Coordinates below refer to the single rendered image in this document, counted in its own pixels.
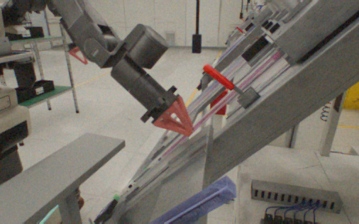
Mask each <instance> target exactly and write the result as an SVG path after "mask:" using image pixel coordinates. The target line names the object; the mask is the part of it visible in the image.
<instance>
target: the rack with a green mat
mask: <svg viewBox="0 0 359 224"><path fill-rule="evenodd" d="M59 24H60V30H61V33H62V36H51V35H44V38H34V39H23V40H13V41H9V43H10V46H11V47H12V46H17V45H25V44H33V47H34V49H35V57H36V60H37V63H38V68H39V71H40V78H41V79H45V76H44V73H43V68H42V65H41V62H40V58H39V52H38V46H37V43H43V42H48V41H53V40H62V44H63V47H64V51H65V57H66V60H67V71H68V74H69V77H70V84H71V86H59V85H54V88H55V90H53V91H50V92H49V93H45V94H42V95H40V96H38V97H35V98H32V99H30V100H28V101H24V102H22V103H20V104H18V106H25V107H27V108H28V109H30V108H32V107H34V106H38V105H40V104H41V103H44V102H45V101H46V102H47V106H48V110H52V109H51V105H50V100H51V99H53V98H55V97H58V96H60V95H62V94H64V93H67V92H69V91H71V90H72V97H73V101H74V107H75V110H76V113H79V109H78V105H77V95H76V91H75V87H74V81H73V77H72V67H71V64H70V58H69V54H68V49H67V40H66V36H65V29H64V28H63V27H62V24H61V22H59ZM0 82H1V85H3V86H6V80H5V77H4V75H1V76H0ZM19 145H20V146H23V145H24V143H23V141H20V142H19Z"/></svg>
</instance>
